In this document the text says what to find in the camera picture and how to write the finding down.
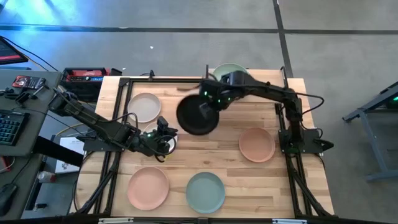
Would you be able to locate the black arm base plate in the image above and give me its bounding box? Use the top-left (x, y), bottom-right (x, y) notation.
top-left (83, 129), bottom-right (128, 153)
top-left (278, 127), bottom-right (335, 155)

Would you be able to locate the silver bracket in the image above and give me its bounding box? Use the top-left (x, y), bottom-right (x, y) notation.
top-left (98, 217), bottom-right (134, 224)
top-left (272, 218), bottom-right (308, 224)

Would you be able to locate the white paper box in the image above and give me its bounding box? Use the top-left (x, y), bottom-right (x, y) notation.
top-left (55, 136), bottom-right (85, 174)

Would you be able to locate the beige plate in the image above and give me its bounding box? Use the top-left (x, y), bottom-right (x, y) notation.
top-left (127, 92), bottom-right (162, 124)

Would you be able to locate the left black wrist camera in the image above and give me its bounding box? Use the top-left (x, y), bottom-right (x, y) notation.
top-left (156, 115), bottom-right (178, 135)

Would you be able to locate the dark monitor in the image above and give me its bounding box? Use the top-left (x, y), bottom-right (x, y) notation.
top-left (0, 35), bottom-right (29, 65)

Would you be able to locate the black desk beam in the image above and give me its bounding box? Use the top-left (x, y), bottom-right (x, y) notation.
top-left (32, 135), bottom-right (85, 168)

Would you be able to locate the pale green plate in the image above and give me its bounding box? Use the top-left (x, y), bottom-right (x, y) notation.
top-left (212, 62), bottom-right (249, 82)

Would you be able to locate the black plate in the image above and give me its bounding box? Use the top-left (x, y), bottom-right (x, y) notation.
top-left (175, 94), bottom-right (220, 136)

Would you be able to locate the red black equipment box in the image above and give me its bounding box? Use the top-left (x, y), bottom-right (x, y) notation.
top-left (60, 67), bottom-right (113, 102)

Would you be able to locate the grey desk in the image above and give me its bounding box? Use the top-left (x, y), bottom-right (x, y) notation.
top-left (0, 68), bottom-right (63, 158)

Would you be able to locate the backlit black keyboard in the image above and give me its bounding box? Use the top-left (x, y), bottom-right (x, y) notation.
top-left (0, 108), bottom-right (31, 147)

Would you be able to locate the teal green plate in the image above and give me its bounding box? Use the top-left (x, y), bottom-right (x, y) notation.
top-left (185, 171), bottom-right (226, 215)

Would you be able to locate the clear bottle red cap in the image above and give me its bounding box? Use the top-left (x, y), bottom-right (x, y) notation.
top-left (37, 170), bottom-right (57, 184)

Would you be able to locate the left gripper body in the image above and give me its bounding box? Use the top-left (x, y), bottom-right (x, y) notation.
top-left (133, 130), bottom-right (167, 156)

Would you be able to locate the black phone red sticker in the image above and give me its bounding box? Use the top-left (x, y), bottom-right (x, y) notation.
top-left (12, 75), bottom-right (47, 90)

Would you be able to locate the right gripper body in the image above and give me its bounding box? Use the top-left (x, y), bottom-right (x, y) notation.
top-left (198, 79), bottom-right (240, 111)

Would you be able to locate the black table frame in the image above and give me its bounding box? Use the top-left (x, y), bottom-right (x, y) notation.
top-left (71, 76), bottom-right (335, 218)

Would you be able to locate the grey metal stand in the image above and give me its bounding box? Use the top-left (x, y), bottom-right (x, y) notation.
top-left (341, 81), bottom-right (398, 184)

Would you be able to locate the black computer mouse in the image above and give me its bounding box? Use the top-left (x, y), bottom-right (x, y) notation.
top-left (0, 183), bottom-right (19, 216)

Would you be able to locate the terracotta pink plate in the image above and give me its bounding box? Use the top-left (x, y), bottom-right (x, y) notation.
top-left (238, 126), bottom-right (276, 164)

